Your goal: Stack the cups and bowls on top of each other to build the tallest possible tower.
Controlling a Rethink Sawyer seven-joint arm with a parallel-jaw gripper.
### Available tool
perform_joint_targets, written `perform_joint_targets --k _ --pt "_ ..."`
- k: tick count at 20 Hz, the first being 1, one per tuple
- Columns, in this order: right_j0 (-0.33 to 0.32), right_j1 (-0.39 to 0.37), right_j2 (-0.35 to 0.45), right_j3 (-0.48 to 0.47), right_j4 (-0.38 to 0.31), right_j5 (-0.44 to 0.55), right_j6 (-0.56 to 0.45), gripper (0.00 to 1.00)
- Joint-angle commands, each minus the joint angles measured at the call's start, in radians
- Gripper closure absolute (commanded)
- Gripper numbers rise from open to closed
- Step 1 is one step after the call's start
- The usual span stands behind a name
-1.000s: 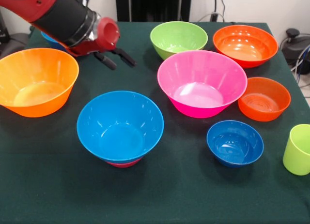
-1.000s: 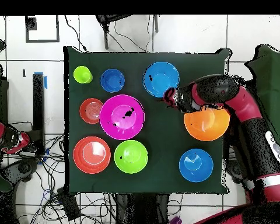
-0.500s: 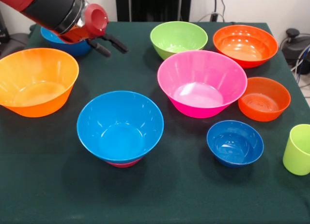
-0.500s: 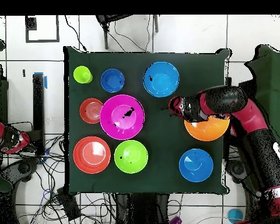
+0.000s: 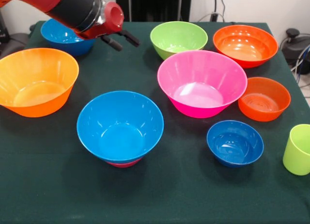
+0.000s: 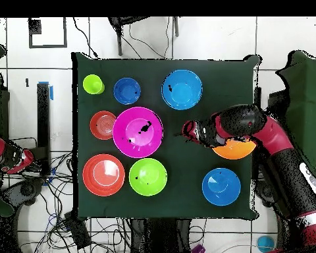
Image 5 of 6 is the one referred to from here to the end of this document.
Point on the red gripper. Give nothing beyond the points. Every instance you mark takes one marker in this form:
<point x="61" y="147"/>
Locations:
<point x="111" y="20"/>

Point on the light blue plastic bowl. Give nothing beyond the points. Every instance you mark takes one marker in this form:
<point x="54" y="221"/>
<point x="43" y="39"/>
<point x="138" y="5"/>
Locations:
<point x="121" y="127"/>
<point x="60" y="40"/>

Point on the large pink plastic bowl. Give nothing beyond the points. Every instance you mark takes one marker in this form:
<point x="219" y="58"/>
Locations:
<point x="203" y="83"/>

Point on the small crimson red bowl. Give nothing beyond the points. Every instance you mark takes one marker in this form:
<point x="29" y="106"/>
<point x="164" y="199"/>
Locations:
<point x="124" y="164"/>

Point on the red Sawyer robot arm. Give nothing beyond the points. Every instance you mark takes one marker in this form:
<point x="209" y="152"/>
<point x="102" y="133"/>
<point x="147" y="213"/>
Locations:
<point x="72" y="6"/>

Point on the lime green plastic bowl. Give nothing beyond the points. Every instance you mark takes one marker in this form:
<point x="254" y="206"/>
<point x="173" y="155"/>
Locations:
<point x="179" y="35"/>

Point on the large orange plastic bowl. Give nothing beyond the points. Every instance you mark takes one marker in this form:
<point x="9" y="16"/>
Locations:
<point x="36" y="74"/>

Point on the dark grey floor equipment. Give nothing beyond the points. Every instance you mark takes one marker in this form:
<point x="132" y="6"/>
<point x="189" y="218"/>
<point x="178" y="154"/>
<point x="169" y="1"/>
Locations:
<point x="14" y="42"/>

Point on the wide red-orange plastic bowl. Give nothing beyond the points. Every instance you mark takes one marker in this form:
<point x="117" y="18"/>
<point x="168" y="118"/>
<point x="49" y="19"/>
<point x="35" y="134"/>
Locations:
<point x="244" y="45"/>

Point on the dark green tablecloth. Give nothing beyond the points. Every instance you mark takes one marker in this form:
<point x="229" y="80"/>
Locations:
<point x="145" y="185"/>

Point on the small dark blue bowl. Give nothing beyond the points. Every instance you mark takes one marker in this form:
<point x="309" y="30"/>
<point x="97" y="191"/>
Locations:
<point x="235" y="144"/>

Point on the small red-orange plastic bowl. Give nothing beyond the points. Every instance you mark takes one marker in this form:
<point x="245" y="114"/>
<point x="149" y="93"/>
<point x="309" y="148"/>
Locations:
<point x="264" y="100"/>

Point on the black round floor stand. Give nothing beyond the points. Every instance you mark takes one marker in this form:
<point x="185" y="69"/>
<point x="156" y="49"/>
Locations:
<point x="294" y="47"/>

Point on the lime green plastic cup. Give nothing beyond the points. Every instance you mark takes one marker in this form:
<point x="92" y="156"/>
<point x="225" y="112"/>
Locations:
<point x="298" y="156"/>

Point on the black pedestal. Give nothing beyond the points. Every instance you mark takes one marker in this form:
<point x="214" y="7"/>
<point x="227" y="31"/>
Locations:
<point x="155" y="6"/>

